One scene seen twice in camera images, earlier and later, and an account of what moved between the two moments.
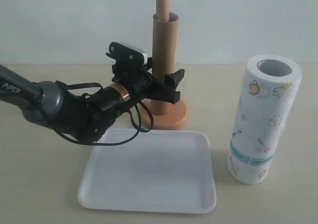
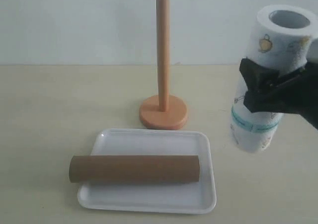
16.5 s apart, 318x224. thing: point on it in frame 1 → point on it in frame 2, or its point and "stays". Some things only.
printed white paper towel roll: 270,86 → 281,36
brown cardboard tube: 165,30 → 91,169
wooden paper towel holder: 177,120 stays
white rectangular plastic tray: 168,171 stays
